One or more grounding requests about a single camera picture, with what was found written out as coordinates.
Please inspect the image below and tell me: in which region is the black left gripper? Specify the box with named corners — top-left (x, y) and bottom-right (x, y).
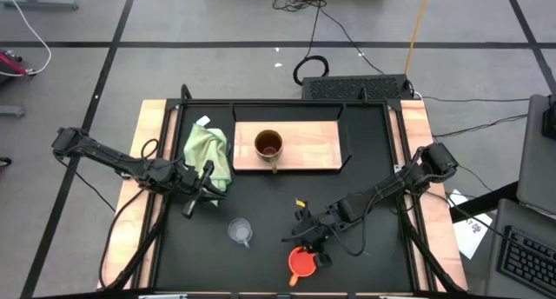
top-left (171, 159), bottom-right (228, 219)

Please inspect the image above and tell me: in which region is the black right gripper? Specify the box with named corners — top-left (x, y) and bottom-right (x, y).
top-left (289, 206), bottom-right (345, 268)

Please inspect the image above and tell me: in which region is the orange plastic mug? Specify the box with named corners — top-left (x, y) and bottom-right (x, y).
top-left (287, 245), bottom-right (319, 289)

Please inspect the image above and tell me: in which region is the clear plastic cup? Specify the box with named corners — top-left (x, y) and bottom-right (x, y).
top-left (227, 217), bottom-right (254, 249)

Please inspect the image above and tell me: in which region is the green-brown ceramic mug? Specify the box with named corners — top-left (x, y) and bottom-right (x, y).
top-left (253, 129), bottom-right (285, 175)

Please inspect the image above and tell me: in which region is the light green cloth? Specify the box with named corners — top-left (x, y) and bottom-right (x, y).
top-left (182, 115), bottom-right (234, 208)

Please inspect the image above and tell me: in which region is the white paper sheet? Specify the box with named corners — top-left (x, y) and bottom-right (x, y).
top-left (447, 189), bottom-right (494, 261)

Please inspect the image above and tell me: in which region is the black computer case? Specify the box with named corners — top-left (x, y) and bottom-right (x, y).
top-left (301, 74), bottom-right (414, 102)

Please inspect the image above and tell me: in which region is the gray desk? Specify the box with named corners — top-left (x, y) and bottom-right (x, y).
top-left (515, 93), bottom-right (556, 220)
top-left (485, 197), bottom-right (556, 299)

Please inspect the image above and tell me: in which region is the black keyboard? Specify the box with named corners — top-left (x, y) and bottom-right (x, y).
top-left (496, 225), bottom-right (556, 298)

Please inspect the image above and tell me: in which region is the red device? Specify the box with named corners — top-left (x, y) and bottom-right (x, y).
top-left (0, 49), bottom-right (35, 78)

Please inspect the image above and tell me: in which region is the black box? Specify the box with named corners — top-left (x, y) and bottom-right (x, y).
top-left (541, 94), bottom-right (556, 140)

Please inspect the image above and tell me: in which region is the black aluminium rig frame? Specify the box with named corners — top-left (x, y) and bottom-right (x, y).
top-left (97, 83), bottom-right (469, 299)

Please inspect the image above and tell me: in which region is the coiled black cable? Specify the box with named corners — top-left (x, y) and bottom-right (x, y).
top-left (292, 55), bottom-right (330, 87)

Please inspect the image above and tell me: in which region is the yellow cable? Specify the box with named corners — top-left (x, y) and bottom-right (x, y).
top-left (403, 0), bottom-right (434, 76)

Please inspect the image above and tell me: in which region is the white cable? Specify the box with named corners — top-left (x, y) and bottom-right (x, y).
top-left (0, 0), bottom-right (53, 78)

